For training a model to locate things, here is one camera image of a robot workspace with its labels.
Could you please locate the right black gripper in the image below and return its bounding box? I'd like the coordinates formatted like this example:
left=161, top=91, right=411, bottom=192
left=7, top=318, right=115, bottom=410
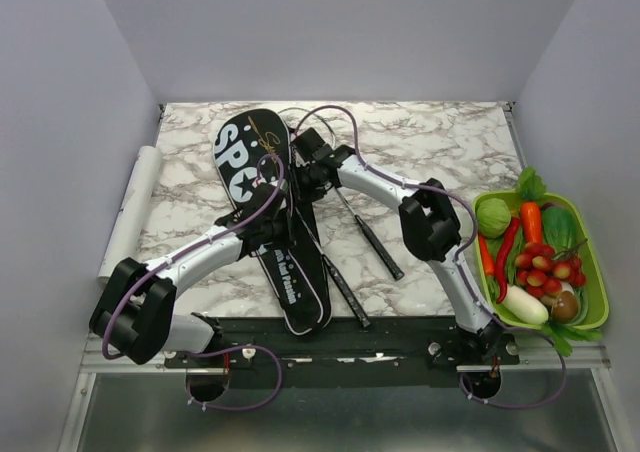
left=285, top=162, right=326, bottom=208

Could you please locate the badminton racket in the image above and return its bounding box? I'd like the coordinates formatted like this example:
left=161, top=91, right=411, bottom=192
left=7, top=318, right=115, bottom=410
left=330, top=183, right=404, bottom=281
left=277, top=106, right=372, bottom=329

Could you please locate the black racket bag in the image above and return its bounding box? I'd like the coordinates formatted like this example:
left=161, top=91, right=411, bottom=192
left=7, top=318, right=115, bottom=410
left=213, top=108, right=332, bottom=336

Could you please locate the white shuttlecock tube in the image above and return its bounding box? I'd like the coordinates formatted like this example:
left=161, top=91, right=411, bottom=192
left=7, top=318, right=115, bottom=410
left=98, top=146, right=162, bottom=285

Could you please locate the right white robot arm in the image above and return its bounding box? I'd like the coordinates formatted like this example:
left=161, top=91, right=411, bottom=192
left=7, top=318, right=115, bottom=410
left=292, top=129, right=502, bottom=364

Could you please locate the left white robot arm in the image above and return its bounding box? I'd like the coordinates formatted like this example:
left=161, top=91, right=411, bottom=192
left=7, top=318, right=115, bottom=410
left=89, top=185, right=286, bottom=367

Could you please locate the green cabbage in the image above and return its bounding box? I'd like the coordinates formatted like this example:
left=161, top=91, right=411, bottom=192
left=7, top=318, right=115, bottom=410
left=476, top=198, right=512, bottom=239

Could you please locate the red chili pepper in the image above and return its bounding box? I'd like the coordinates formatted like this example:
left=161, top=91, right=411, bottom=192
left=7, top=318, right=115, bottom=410
left=495, top=217, right=521, bottom=304

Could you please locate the orange carrot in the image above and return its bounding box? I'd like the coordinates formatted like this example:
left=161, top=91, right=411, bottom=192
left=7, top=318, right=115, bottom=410
left=520, top=202, right=543, bottom=244

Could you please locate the white radish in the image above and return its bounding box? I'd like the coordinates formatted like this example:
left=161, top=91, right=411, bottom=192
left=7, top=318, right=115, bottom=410
left=501, top=286, right=549, bottom=326

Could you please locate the red cherry tomatoes bunch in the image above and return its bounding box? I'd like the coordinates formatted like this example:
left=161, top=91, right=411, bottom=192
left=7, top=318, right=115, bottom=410
left=511, top=243, right=587, bottom=299

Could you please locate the dark green leafy vegetable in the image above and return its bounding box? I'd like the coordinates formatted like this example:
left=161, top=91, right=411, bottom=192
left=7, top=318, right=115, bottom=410
left=541, top=206, right=577, bottom=252

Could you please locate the brown mushroom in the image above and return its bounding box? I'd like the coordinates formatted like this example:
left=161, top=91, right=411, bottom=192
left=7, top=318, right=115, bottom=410
left=551, top=290, right=580, bottom=324

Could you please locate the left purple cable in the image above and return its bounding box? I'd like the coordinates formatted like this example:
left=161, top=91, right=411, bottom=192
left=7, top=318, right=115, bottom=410
left=99, top=152, right=287, bottom=412

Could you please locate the purple cable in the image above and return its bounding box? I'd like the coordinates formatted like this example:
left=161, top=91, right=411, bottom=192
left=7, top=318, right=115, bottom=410
left=99, top=152, right=287, bottom=412
left=294, top=105, right=567, bottom=411

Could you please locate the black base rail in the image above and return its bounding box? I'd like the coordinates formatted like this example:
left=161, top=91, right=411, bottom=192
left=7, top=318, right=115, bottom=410
left=164, top=317, right=519, bottom=389

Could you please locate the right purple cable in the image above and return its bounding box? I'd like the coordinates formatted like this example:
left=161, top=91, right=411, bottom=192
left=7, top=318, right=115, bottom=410
left=294, top=105, right=567, bottom=411

